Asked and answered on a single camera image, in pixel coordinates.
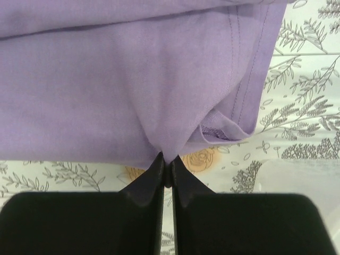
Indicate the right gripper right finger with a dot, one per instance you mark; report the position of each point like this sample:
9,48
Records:
206,222

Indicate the purple t shirt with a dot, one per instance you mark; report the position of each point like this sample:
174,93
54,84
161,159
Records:
122,81

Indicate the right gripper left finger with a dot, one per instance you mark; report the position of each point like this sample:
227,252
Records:
124,222

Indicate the floral table mat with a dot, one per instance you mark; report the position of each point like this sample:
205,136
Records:
294,148

